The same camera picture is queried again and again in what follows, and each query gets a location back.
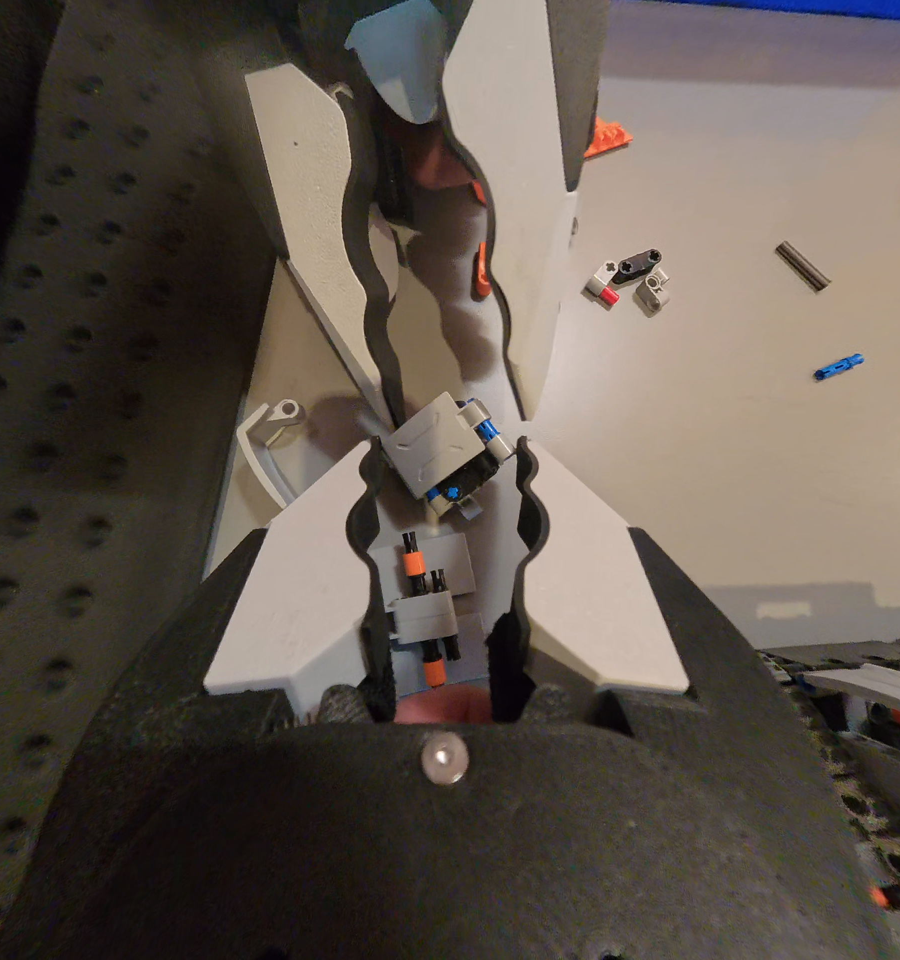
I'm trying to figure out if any black connector pin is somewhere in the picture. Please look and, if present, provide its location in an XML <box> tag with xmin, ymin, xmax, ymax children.
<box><xmin>776</xmin><ymin>240</ymin><xmax>833</xmax><ymax>292</ymax></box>

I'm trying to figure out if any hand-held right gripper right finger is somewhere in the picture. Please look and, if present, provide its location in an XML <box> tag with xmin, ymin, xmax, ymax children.
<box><xmin>485</xmin><ymin>435</ymin><xmax>691</xmax><ymax>700</ymax></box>

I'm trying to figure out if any grey bracket with pins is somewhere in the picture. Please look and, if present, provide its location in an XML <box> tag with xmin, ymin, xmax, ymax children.
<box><xmin>375</xmin><ymin>528</ymin><xmax>488</xmax><ymax>669</ymax></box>

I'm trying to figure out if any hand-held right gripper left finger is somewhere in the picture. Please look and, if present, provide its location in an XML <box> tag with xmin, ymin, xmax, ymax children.
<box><xmin>206</xmin><ymin>438</ymin><xmax>400</xmax><ymax>709</ymax></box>

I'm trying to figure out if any blue plastic bin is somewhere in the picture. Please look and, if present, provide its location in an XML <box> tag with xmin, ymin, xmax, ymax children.
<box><xmin>630</xmin><ymin>0</ymin><xmax>900</xmax><ymax>22</ymax></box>

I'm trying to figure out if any grey orange tracked toy robot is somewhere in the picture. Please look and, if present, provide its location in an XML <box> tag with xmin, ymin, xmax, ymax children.
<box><xmin>758</xmin><ymin>630</ymin><xmax>900</xmax><ymax>960</ymax></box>

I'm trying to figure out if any black short liftarm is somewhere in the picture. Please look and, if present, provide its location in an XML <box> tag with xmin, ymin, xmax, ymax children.
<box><xmin>615</xmin><ymin>248</ymin><xmax>667</xmax><ymax>286</ymax></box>

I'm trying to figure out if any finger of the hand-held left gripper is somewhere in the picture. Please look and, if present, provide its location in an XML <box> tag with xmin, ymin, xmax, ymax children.
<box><xmin>443</xmin><ymin>0</ymin><xmax>580</xmax><ymax>421</ymax></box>
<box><xmin>245</xmin><ymin>63</ymin><xmax>409</xmax><ymax>430</ymax></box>

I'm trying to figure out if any person's left hand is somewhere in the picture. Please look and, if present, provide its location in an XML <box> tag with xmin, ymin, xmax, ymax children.
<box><xmin>398</xmin><ymin>128</ymin><xmax>488</xmax><ymax>204</ymax></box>

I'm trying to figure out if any grey curved toy part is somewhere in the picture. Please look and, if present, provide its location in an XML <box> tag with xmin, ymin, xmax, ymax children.
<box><xmin>236</xmin><ymin>396</ymin><xmax>304</xmax><ymax>511</ymax></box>

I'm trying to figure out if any orange toy part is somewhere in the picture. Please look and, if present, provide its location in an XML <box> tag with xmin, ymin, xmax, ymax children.
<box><xmin>582</xmin><ymin>117</ymin><xmax>632</xmax><ymax>160</ymax></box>

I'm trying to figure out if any black foam pad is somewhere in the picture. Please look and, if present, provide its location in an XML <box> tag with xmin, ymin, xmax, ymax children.
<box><xmin>0</xmin><ymin>0</ymin><xmax>293</xmax><ymax>931</ymax></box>

